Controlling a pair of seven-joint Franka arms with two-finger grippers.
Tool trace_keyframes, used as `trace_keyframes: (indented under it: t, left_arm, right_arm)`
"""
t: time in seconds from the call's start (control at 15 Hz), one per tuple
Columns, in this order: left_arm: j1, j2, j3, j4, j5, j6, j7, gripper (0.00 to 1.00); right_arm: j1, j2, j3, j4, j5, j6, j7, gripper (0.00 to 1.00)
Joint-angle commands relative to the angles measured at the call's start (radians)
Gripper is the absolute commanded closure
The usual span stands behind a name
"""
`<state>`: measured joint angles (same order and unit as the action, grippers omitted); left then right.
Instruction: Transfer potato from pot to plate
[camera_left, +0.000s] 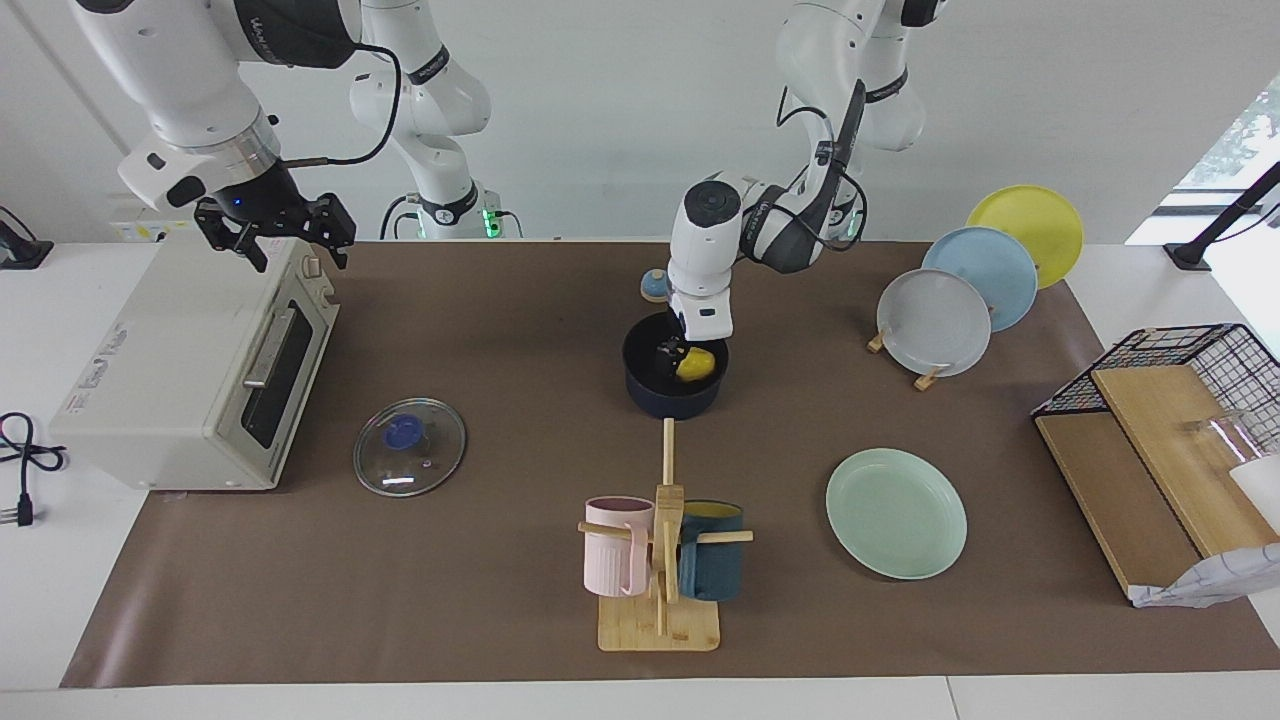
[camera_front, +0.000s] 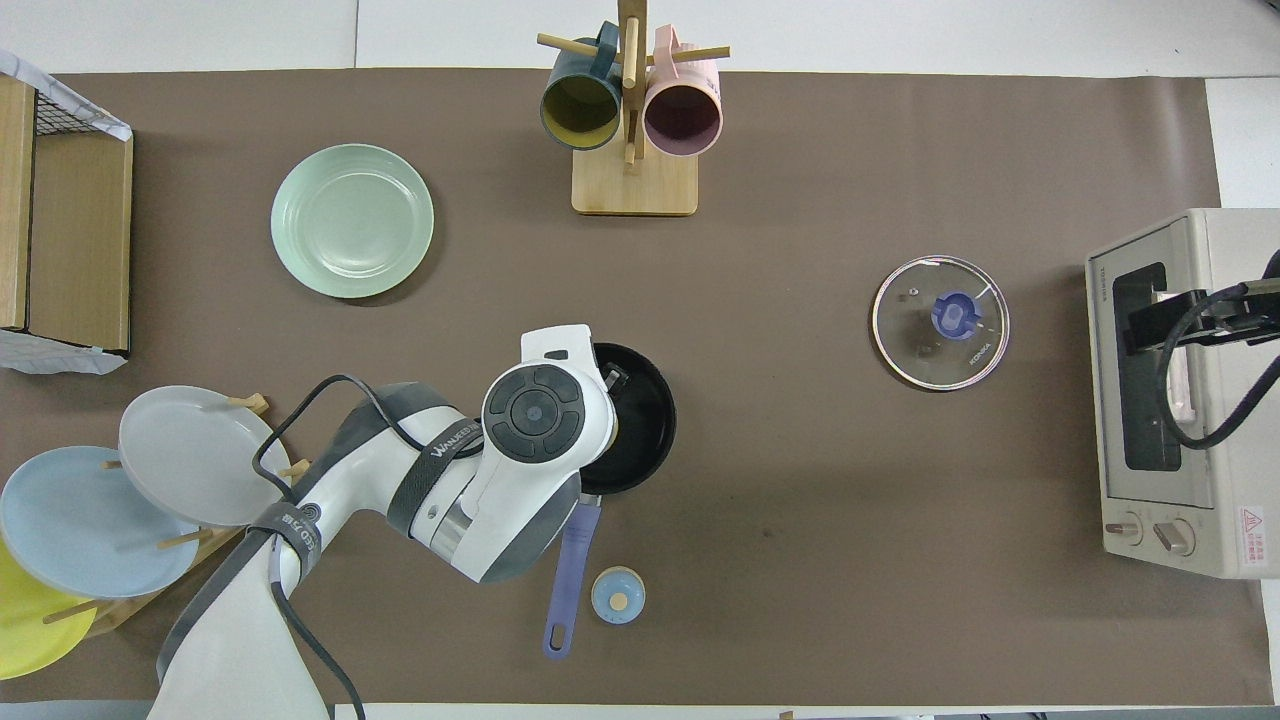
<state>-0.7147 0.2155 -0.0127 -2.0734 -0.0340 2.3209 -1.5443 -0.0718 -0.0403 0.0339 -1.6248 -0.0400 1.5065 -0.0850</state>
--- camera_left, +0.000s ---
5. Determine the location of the wooden plate rack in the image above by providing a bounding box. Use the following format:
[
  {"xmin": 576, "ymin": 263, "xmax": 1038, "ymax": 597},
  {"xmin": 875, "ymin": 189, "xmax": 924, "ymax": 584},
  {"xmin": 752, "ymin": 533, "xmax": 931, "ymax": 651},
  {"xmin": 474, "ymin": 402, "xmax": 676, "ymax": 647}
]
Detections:
[{"xmin": 866, "ymin": 326, "xmax": 951, "ymax": 392}]

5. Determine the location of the dark blue pot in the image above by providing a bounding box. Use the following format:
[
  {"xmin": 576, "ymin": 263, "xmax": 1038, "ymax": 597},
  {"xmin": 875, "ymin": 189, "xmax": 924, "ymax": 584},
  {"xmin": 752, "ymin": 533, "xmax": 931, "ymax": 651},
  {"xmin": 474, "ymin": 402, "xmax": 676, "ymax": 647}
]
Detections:
[{"xmin": 621, "ymin": 312, "xmax": 730, "ymax": 421}]

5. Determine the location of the clear glass cup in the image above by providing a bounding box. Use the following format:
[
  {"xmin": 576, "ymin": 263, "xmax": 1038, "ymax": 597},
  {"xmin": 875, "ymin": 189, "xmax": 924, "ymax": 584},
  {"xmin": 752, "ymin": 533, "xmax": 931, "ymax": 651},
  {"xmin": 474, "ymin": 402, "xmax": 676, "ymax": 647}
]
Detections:
[{"xmin": 1178, "ymin": 408, "xmax": 1255, "ymax": 473}]

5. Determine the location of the white power strip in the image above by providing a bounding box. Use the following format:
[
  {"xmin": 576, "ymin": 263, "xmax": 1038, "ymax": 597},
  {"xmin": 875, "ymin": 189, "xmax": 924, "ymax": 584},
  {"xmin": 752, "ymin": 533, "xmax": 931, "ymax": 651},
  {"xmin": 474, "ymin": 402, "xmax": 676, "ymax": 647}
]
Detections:
[{"xmin": 108, "ymin": 219, "xmax": 198, "ymax": 244}]

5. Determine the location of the black wire basket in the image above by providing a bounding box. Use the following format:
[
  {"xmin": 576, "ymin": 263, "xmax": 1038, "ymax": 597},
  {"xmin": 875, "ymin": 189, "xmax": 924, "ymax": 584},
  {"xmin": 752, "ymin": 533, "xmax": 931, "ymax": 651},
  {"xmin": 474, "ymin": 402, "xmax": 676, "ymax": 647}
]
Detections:
[{"xmin": 1031, "ymin": 322, "xmax": 1280, "ymax": 459}]

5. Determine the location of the wooden board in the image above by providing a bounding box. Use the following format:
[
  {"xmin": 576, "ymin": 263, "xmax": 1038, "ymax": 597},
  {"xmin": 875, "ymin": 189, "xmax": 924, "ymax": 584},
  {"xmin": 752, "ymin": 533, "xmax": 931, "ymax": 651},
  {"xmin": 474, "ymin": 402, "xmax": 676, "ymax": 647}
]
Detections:
[
  {"xmin": 1089, "ymin": 364, "xmax": 1280, "ymax": 560},
  {"xmin": 1034, "ymin": 411, "xmax": 1203, "ymax": 600}
]

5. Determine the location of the wooden mug rack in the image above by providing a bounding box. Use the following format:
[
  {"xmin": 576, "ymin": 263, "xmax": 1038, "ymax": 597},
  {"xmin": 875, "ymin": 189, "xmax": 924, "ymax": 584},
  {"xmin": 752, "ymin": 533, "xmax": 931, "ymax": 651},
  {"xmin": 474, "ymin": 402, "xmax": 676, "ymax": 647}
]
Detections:
[{"xmin": 577, "ymin": 418, "xmax": 755, "ymax": 653}]

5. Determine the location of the glass lid with blue knob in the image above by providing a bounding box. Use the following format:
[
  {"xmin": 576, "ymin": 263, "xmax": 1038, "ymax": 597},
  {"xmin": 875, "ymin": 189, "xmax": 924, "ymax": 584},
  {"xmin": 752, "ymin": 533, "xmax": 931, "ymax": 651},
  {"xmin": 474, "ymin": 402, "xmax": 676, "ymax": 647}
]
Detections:
[{"xmin": 353, "ymin": 397, "xmax": 468, "ymax": 498}]

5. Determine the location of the mint green plate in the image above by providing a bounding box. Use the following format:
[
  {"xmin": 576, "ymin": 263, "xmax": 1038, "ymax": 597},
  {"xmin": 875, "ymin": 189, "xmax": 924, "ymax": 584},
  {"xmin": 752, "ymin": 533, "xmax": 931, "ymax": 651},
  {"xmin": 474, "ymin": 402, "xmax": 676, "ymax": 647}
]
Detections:
[{"xmin": 825, "ymin": 447, "xmax": 969, "ymax": 581}]

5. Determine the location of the white cup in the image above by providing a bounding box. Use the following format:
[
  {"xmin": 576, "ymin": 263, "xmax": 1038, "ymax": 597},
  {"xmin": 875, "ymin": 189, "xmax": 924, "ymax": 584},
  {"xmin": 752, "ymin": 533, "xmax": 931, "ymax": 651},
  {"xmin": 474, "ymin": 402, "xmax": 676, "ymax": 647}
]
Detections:
[{"xmin": 1227, "ymin": 454, "xmax": 1280, "ymax": 533}]

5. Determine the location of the black cable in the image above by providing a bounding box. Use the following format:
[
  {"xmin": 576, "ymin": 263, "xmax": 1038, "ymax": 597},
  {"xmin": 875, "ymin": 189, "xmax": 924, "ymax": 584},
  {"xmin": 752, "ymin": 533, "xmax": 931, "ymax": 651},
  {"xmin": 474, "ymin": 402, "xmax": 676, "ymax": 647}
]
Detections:
[
  {"xmin": 278, "ymin": 40, "xmax": 404, "ymax": 169},
  {"xmin": 776, "ymin": 84, "xmax": 869, "ymax": 243},
  {"xmin": 0, "ymin": 411, "xmax": 68, "ymax": 528}
]

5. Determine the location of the black stand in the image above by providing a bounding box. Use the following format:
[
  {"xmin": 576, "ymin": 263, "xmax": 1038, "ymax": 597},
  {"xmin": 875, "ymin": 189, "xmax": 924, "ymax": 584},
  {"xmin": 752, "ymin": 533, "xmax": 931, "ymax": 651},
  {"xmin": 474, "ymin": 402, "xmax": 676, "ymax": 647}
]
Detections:
[
  {"xmin": 1163, "ymin": 162, "xmax": 1280, "ymax": 272},
  {"xmin": 0, "ymin": 205, "xmax": 55, "ymax": 271}
]

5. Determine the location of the white toaster oven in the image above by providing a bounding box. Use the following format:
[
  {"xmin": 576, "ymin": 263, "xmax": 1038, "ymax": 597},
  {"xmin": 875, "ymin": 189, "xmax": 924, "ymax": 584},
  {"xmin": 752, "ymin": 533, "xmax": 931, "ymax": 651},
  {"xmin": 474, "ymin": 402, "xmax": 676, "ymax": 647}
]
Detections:
[{"xmin": 48, "ymin": 235, "xmax": 341, "ymax": 492}]

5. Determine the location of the light blue plate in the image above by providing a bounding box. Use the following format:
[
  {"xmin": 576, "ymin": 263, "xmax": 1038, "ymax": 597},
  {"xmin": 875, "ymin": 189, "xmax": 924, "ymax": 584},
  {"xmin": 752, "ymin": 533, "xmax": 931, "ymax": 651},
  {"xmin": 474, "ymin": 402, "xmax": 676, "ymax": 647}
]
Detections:
[{"xmin": 921, "ymin": 226, "xmax": 1040, "ymax": 333}]

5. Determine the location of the dark teal mug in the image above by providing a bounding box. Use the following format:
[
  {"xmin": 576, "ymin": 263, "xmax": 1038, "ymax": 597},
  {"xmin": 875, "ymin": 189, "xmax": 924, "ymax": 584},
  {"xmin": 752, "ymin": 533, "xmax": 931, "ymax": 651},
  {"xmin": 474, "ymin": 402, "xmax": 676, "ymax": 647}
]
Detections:
[{"xmin": 678, "ymin": 499, "xmax": 746, "ymax": 603}]

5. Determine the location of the grey plate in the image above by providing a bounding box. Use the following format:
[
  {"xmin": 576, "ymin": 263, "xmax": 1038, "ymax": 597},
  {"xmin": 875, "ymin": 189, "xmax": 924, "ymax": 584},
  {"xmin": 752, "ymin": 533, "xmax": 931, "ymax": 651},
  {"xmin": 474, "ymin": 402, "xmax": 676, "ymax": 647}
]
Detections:
[{"xmin": 876, "ymin": 268, "xmax": 993, "ymax": 378}]

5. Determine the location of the pink ribbed mug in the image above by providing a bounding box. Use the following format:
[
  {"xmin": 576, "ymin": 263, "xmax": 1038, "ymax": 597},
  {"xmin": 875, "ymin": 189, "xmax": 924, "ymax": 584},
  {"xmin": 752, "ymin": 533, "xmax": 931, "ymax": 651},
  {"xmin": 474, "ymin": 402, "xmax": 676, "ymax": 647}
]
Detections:
[{"xmin": 583, "ymin": 496, "xmax": 656, "ymax": 599}]

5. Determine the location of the yellow plate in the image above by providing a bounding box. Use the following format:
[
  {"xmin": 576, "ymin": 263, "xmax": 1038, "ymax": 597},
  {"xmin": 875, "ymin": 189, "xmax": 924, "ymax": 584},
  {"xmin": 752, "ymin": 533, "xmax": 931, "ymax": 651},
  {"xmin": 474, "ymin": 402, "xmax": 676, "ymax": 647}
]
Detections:
[{"xmin": 966, "ymin": 184, "xmax": 1085, "ymax": 291}]

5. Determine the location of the white patterned cloth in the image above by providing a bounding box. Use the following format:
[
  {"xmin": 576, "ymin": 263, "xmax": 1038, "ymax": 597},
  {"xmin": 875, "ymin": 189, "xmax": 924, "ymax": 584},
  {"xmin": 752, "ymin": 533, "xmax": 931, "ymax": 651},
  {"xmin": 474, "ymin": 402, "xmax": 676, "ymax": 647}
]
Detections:
[{"xmin": 1129, "ymin": 543, "xmax": 1280, "ymax": 609}]

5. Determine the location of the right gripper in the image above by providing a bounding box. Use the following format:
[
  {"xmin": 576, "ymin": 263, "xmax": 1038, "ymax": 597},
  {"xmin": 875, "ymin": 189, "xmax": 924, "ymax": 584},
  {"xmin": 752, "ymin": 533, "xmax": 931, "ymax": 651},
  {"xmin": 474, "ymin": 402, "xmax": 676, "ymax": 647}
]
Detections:
[{"xmin": 194, "ymin": 160, "xmax": 358, "ymax": 274}]

